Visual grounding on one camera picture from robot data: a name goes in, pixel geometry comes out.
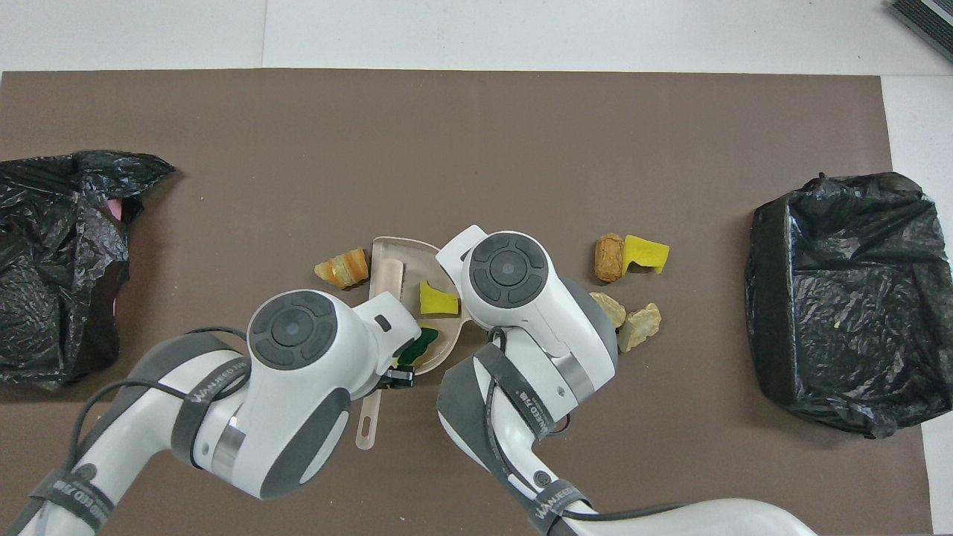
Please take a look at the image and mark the green and yellow sponge scrap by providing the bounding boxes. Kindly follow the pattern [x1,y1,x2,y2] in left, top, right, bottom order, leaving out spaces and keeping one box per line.
[397,327,440,367]

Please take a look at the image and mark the beige hand brush black bristles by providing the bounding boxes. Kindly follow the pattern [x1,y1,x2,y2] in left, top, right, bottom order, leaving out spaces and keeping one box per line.
[356,244,408,452]

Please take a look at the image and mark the yellow sponge wedge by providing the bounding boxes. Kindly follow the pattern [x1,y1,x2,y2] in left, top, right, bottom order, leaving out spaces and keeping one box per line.
[419,280,460,316]

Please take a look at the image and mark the beige plastic dustpan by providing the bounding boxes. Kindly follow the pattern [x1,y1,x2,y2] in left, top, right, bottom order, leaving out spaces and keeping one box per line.
[370,236,477,375]

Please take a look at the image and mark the orange striped beige sponge scrap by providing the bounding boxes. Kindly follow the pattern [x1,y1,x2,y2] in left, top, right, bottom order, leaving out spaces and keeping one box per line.
[313,247,371,290]

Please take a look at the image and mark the beige crumbly sponge scrap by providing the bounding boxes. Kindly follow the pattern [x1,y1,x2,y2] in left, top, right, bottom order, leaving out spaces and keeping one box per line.
[592,292,627,329]

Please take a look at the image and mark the brown sponge scrap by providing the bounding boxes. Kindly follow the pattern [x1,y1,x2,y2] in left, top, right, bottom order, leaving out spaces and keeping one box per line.
[594,233,626,284]

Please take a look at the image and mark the pale grey-beige sponge scrap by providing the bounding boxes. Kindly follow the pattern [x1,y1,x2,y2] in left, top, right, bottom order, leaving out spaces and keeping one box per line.
[615,302,662,354]

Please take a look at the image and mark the pink bin with black bag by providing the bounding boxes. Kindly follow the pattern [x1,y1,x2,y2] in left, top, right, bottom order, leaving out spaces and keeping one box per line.
[0,150,176,392]

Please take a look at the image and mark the rectangular bin with black bag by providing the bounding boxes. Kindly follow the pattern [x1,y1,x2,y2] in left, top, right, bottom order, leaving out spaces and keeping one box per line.
[745,172,953,438]

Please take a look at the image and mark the brown table mat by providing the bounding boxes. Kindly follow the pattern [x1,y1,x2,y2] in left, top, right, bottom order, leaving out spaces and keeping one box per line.
[0,69,933,536]

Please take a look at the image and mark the dark ribbed vent panel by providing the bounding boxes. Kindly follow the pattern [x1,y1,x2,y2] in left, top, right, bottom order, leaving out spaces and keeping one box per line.
[888,0,953,64]

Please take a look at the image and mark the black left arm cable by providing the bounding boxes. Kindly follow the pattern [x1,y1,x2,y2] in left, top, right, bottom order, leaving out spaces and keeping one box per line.
[71,328,250,492]

